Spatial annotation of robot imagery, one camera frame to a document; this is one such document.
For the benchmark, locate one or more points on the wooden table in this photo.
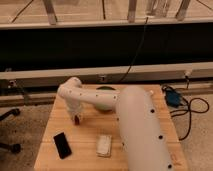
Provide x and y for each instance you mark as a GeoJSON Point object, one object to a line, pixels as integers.
{"type": "Point", "coordinates": [83, 138]}

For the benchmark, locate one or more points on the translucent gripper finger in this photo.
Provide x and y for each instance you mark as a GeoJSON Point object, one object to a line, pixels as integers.
{"type": "Point", "coordinates": [80, 116]}
{"type": "Point", "coordinates": [73, 118]}

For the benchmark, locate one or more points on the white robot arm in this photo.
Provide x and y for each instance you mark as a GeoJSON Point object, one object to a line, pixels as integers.
{"type": "Point", "coordinates": [143, 139]}

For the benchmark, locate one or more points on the black smartphone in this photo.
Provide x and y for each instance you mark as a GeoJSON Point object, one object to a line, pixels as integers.
{"type": "Point", "coordinates": [62, 145]}

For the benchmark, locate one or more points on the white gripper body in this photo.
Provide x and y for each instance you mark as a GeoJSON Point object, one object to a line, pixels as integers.
{"type": "Point", "coordinates": [74, 107]}

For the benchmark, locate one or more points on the white sponge block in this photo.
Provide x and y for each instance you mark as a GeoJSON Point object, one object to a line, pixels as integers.
{"type": "Point", "coordinates": [103, 148]}

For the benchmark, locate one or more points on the blue power adapter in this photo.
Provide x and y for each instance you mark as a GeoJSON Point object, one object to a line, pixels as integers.
{"type": "Point", "coordinates": [173, 98]}

